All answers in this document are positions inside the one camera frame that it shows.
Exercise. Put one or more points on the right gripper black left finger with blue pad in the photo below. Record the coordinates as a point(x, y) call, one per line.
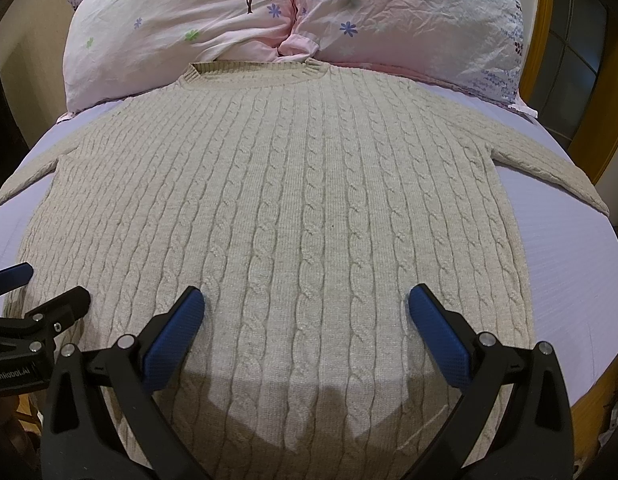
point(80, 440)

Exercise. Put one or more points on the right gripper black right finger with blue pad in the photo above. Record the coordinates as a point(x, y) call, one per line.
point(534, 439)

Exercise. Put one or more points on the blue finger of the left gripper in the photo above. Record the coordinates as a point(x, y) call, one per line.
point(15, 277)

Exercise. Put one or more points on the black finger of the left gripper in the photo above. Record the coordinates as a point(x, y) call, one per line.
point(62, 311)

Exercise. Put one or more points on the beige cable-knit sweater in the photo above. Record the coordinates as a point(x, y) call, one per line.
point(304, 200)

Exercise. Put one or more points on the left floral pink pillow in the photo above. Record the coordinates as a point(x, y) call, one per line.
point(118, 48)

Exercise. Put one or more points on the right pink white pillow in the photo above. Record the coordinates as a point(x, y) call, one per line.
point(474, 46)

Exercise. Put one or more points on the wooden bed frame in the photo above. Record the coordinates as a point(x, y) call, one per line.
point(589, 413)

